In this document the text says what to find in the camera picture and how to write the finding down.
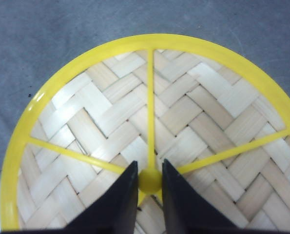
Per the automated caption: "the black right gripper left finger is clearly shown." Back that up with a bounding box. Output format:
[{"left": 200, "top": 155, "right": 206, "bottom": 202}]
[{"left": 63, "top": 160, "right": 138, "bottom": 234}]

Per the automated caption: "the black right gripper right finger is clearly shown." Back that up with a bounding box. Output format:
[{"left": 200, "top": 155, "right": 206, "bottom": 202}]
[{"left": 161, "top": 158, "right": 240, "bottom": 234}]

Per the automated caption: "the woven bamboo steamer lid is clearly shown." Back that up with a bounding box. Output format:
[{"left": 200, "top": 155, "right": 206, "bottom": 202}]
[{"left": 0, "top": 34, "right": 290, "bottom": 234}]

